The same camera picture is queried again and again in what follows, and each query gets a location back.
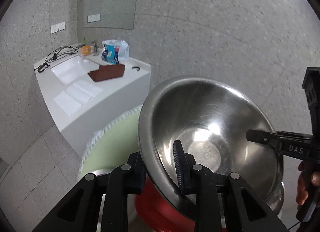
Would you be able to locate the large steel bowl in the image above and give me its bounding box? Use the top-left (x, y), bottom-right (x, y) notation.
top-left (138, 76), bottom-right (284, 218)

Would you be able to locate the person's right hand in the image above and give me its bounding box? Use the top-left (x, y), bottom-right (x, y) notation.
top-left (296, 161), bottom-right (319, 205)

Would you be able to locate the red plastic basin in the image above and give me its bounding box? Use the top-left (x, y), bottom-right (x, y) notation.
top-left (135, 178), bottom-right (195, 232)

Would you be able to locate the green round tablecloth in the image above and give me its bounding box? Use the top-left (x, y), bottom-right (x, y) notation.
top-left (78, 105), bottom-right (142, 179)

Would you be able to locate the white folded towel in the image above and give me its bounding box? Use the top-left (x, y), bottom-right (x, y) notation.
top-left (54, 80), bottom-right (103, 116)

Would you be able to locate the white sink counter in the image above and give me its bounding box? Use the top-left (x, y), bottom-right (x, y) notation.
top-left (35, 53), bottom-right (151, 156)

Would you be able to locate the brown folded cloth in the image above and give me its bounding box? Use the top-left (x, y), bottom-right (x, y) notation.
top-left (88, 64), bottom-right (125, 82)

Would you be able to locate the chrome faucet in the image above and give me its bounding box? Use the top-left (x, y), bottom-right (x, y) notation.
top-left (77, 41), bottom-right (99, 56)

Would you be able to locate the orange soap bottle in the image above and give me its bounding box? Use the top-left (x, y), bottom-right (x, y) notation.
top-left (81, 37), bottom-right (91, 55)

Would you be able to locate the blue white plastic bag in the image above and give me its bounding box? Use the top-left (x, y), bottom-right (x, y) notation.
top-left (101, 40), bottom-right (130, 64)

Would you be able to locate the black cable bundle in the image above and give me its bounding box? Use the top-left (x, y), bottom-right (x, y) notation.
top-left (34, 45), bottom-right (79, 73)

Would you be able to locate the white wall socket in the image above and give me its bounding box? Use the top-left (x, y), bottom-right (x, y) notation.
top-left (50, 22), bottom-right (66, 34)

